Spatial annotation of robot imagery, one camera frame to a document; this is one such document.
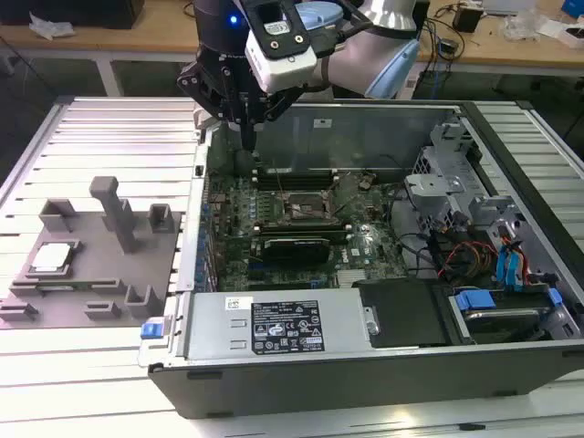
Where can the black graphics card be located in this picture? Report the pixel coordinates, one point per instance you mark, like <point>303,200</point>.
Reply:
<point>296,250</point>

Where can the black power adapter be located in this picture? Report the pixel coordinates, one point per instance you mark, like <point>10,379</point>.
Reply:
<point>467,19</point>

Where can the silver CPU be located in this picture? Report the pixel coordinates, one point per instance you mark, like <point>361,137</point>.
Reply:
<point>52,256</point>

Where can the black rounded component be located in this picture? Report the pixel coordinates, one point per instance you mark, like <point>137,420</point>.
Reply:
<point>244,164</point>

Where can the round coin cell battery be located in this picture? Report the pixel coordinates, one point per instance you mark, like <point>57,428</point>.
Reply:
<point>366,182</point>

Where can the blue box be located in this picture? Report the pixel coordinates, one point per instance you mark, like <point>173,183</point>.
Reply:
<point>574,7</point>

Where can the silver metal disk bay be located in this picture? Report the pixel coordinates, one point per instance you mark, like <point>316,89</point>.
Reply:
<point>431,182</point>

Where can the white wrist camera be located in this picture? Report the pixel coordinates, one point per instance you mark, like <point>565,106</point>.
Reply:
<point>287,73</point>

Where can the clear plastic bag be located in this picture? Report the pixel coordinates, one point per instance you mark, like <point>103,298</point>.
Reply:
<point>520,23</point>

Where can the blue case latch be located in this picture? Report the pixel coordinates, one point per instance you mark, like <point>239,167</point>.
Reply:
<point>153,329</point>

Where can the hard disk with blue carrier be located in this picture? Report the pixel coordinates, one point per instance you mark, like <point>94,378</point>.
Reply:
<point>502,324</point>

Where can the green RAM stick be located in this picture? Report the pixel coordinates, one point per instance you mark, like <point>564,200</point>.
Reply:
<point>81,286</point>

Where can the grey power supply unit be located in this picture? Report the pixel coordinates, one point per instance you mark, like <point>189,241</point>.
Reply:
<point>219,328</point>

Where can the small transformer device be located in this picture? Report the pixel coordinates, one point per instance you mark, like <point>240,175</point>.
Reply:
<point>448,45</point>

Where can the crumpled white plastic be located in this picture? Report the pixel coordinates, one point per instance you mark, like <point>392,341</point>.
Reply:
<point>48,28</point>

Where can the grey parts rack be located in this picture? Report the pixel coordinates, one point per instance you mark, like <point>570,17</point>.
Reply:
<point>91,274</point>

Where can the black plastic shroud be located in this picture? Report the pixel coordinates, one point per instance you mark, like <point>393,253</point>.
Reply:
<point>401,315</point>

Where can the wooden desk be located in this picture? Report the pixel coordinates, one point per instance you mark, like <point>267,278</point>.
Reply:
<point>137,38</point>

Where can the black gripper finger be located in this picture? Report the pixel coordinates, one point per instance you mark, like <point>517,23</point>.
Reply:
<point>278,105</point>
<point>191,84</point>

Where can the white cardboard box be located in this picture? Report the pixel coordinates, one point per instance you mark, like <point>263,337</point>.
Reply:
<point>549,28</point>

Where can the green motherboard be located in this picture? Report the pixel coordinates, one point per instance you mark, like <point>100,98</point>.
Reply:
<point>378,228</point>

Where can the silver chipset heatsink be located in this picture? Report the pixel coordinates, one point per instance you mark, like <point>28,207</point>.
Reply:
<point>350,278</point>

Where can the CPU socket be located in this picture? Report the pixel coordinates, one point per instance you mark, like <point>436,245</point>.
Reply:
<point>303,203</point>

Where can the white flat device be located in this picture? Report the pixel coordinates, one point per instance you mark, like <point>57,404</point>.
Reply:
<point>506,4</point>

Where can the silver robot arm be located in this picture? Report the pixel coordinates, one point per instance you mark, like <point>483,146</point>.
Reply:
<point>351,59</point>

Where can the black monitor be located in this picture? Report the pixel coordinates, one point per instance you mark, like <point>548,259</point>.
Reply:
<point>91,11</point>

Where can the black PC case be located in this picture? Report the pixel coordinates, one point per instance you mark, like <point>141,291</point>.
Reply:
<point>319,388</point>

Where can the black tower box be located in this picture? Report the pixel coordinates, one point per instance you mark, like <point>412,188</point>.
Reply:
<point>423,16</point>

